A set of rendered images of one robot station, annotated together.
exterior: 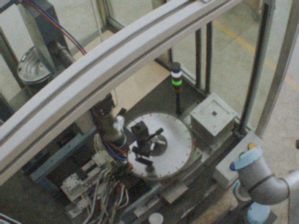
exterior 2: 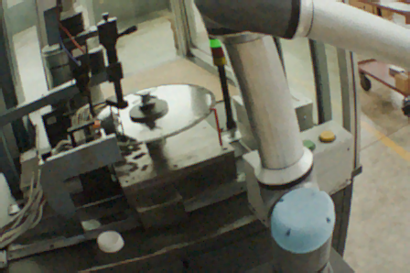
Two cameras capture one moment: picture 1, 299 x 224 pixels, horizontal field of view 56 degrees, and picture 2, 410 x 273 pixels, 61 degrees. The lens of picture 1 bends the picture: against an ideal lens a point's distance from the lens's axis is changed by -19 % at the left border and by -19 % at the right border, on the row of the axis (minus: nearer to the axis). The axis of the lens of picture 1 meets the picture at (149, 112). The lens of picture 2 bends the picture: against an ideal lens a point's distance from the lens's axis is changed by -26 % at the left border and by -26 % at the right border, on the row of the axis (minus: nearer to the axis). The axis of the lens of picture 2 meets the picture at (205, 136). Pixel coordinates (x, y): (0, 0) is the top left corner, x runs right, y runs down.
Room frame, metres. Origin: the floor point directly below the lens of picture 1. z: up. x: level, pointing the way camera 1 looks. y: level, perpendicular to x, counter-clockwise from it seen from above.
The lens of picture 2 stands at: (-0.36, -0.43, 1.43)
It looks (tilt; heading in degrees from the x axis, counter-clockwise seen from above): 28 degrees down; 16
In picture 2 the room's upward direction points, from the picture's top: 11 degrees counter-clockwise
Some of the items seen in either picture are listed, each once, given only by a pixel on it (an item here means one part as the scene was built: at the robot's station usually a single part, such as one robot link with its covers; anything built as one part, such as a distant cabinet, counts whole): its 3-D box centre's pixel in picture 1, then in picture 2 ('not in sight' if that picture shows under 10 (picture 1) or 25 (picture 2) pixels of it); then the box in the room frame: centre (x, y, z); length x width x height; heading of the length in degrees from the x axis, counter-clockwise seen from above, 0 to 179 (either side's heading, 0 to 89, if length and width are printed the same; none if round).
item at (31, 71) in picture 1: (47, 77); (74, 72); (1.23, 0.56, 0.93); 0.31 x 0.31 x 0.36
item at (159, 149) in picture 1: (155, 143); (147, 106); (0.67, 0.00, 0.96); 0.11 x 0.11 x 0.03
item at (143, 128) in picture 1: (141, 136); (110, 46); (0.61, 0.05, 1.17); 0.06 x 0.05 x 0.20; 113
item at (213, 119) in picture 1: (213, 121); (275, 123); (0.80, -0.31, 0.82); 0.18 x 0.18 x 0.15; 32
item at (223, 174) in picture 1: (239, 160); (304, 171); (0.54, -0.40, 0.82); 0.28 x 0.11 x 0.15; 122
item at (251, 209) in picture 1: (256, 213); (303, 232); (0.21, -0.41, 0.91); 0.13 x 0.12 x 0.14; 14
